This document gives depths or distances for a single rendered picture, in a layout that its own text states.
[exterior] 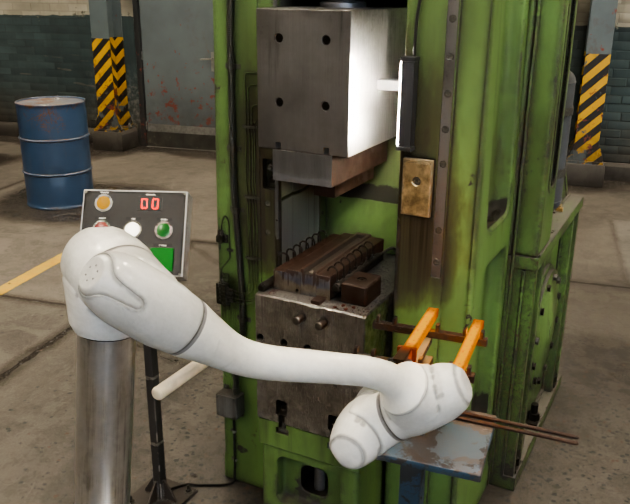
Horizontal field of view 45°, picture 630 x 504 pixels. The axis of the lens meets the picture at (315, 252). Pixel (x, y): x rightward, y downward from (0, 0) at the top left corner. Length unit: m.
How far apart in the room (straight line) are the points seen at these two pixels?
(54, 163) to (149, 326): 5.59
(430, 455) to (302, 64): 1.12
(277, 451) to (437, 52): 1.38
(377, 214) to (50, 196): 4.45
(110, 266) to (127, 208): 1.37
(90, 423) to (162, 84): 7.83
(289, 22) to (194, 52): 6.68
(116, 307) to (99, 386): 0.26
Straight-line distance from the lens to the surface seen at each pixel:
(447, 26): 2.17
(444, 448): 2.06
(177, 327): 1.16
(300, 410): 2.48
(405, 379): 1.37
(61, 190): 6.76
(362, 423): 1.45
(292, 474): 2.70
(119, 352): 1.34
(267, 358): 1.28
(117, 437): 1.42
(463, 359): 1.91
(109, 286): 1.12
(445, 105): 2.18
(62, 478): 3.23
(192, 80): 8.90
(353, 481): 2.53
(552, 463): 3.33
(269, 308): 2.37
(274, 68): 2.24
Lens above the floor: 1.83
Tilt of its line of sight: 19 degrees down
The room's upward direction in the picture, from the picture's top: 1 degrees clockwise
